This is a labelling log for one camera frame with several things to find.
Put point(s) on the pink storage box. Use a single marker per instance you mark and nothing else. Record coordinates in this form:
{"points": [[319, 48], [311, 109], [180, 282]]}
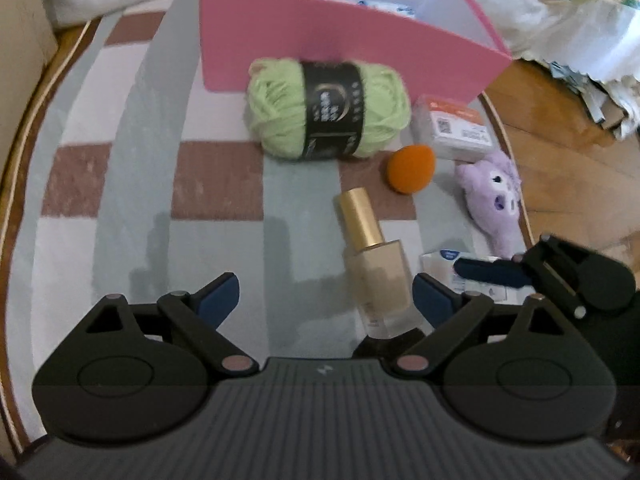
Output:
{"points": [[451, 50]]}

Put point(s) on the orange makeup sponge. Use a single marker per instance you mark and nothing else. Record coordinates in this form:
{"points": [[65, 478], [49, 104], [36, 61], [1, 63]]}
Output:
{"points": [[410, 169]]}

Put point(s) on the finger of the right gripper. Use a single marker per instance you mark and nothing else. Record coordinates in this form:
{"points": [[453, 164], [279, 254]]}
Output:
{"points": [[498, 272]]}

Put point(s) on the green yarn ball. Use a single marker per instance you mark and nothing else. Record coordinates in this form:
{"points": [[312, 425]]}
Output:
{"points": [[302, 110]]}

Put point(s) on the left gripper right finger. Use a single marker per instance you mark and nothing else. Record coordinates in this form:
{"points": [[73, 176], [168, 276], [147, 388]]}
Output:
{"points": [[456, 316]]}

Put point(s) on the papers under bed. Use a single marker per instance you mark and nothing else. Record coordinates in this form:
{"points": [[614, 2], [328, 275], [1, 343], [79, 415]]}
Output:
{"points": [[613, 106]]}

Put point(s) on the foundation bottle gold cap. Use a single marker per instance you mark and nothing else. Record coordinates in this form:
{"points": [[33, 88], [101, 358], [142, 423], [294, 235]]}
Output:
{"points": [[378, 271]]}

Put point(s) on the blue white wipes pack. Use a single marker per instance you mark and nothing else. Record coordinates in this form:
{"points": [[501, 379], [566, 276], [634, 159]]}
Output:
{"points": [[389, 7]]}

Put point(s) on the beige cabinet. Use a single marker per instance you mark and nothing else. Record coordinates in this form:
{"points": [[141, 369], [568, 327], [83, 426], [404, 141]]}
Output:
{"points": [[27, 45]]}

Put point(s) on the small white tissue pack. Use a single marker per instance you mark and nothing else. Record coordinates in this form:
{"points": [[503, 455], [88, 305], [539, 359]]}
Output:
{"points": [[440, 265]]}

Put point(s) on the checkered oval rug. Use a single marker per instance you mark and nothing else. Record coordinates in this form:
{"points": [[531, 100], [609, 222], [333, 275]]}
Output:
{"points": [[129, 176]]}

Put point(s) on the purple plush toy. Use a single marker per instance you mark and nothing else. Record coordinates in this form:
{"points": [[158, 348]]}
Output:
{"points": [[492, 193]]}

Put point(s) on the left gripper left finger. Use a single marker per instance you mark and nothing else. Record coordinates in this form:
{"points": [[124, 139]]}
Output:
{"points": [[196, 317]]}

